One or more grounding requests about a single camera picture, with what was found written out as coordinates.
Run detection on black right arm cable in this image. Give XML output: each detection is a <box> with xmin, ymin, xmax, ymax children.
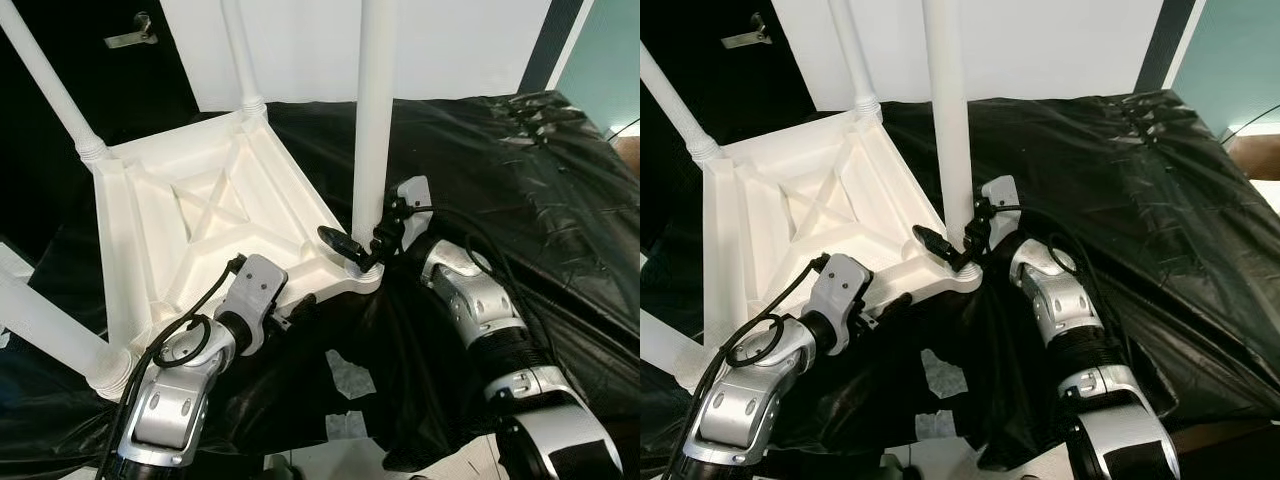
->
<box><xmin>990</xmin><ymin>205</ymin><xmax>1131</xmax><ymax>381</ymax></box>
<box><xmin>405</xmin><ymin>205</ymin><xmax>546</xmax><ymax>381</ymax></box>

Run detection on black door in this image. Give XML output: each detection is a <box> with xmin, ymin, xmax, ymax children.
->
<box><xmin>640</xmin><ymin>0</ymin><xmax>816</xmax><ymax>251</ymax></box>
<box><xmin>0</xmin><ymin>0</ymin><xmax>201</xmax><ymax>251</ymax></box>

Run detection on teal glass partition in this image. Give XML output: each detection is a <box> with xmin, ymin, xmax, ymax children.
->
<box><xmin>1170</xmin><ymin>0</ymin><xmax>1280</xmax><ymax>141</ymax></box>
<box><xmin>553</xmin><ymin>0</ymin><xmax>641</xmax><ymax>136</ymax></box>

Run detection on black plastic cover sheet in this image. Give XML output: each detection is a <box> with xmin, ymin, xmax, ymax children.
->
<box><xmin>0</xmin><ymin>92</ymin><xmax>641</xmax><ymax>476</ymax></box>
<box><xmin>640</xmin><ymin>92</ymin><xmax>1280</xmax><ymax>476</ymax></box>

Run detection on small white tape strip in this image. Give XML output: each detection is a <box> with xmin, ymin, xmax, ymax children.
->
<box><xmin>325</xmin><ymin>410</ymin><xmax>369</xmax><ymax>441</ymax></box>
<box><xmin>915</xmin><ymin>410</ymin><xmax>959</xmax><ymax>441</ymax></box>

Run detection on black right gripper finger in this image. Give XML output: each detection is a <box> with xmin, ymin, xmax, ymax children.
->
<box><xmin>316</xmin><ymin>225</ymin><xmax>373</xmax><ymax>263</ymax></box>
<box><xmin>912</xmin><ymin>224</ymin><xmax>967</xmax><ymax>263</ymax></box>

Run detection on silver door handle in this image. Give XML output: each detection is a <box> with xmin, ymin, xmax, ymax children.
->
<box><xmin>105</xmin><ymin>12</ymin><xmax>159</xmax><ymax>49</ymax></box>
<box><xmin>722</xmin><ymin>12</ymin><xmax>773</xmax><ymax>49</ymax></box>

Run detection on torn white tape patch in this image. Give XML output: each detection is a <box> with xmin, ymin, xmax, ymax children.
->
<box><xmin>920</xmin><ymin>348</ymin><xmax>969</xmax><ymax>399</ymax></box>
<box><xmin>325</xmin><ymin>350</ymin><xmax>376</xmax><ymax>401</ymax></box>

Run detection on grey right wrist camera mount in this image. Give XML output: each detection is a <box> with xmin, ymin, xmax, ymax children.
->
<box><xmin>395</xmin><ymin>176</ymin><xmax>434</xmax><ymax>246</ymax></box>
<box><xmin>982</xmin><ymin>175</ymin><xmax>1021</xmax><ymax>246</ymax></box>

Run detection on black vertical frame post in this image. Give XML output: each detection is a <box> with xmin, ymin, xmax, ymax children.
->
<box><xmin>1135</xmin><ymin>0</ymin><xmax>1198</xmax><ymax>96</ymax></box>
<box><xmin>517</xmin><ymin>0</ymin><xmax>596</xmax><ymax>96</ymax></box>

